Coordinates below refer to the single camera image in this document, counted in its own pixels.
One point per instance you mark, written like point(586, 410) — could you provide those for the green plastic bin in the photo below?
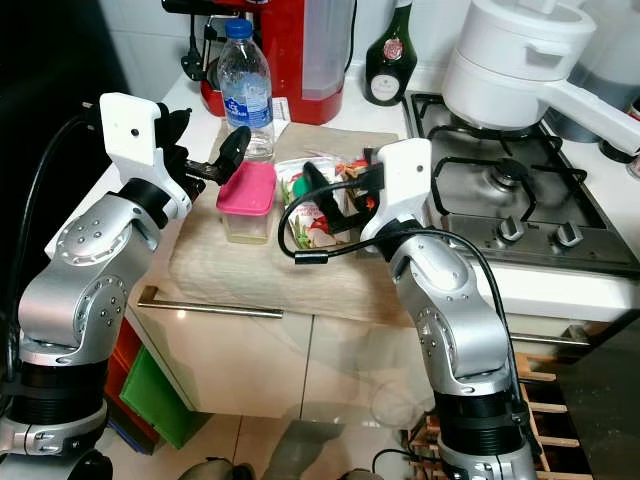
point(160, 400)

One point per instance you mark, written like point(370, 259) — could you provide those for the clear water bottle blue cap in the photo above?
point(246, 85)

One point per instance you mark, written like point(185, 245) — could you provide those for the blue plastic bin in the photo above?
point(125, 432)

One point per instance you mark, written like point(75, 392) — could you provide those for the brown nut snack packet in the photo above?
point(350, 168)

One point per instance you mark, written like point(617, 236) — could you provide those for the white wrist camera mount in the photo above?
point(405, 175)
point(128, 130)

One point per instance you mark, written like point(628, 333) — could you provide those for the grey right robot leg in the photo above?
point(357, 475)

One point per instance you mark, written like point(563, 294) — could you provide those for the green white red snack packet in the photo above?
point(290, 185)

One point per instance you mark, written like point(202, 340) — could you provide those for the steel gas hob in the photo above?
point(520, 200)

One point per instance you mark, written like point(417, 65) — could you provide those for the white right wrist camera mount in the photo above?
point(405, 175)

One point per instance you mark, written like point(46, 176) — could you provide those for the dark green wine bottle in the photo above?
point(391, 60)

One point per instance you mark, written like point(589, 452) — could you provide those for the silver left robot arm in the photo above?
point(80, 300)

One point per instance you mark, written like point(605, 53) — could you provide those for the cream kitchen cabinet with worktop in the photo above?
point(240, 370)

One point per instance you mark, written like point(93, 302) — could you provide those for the beige cloth mat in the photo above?
point(260, 280)

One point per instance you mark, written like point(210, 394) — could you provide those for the orange plastic bin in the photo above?
point(128, 350)

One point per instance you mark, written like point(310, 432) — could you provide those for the clear container with pink lid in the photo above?
point(245, 195)

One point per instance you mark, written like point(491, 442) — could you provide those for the wooden slat pallet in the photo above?
point(545, 400)

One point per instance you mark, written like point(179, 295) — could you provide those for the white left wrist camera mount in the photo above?
point(128, 130)

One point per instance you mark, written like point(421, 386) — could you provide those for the red coffee machine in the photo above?
point(310, 50)

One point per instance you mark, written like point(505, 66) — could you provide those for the grey translucent container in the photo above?
point(610, 60)

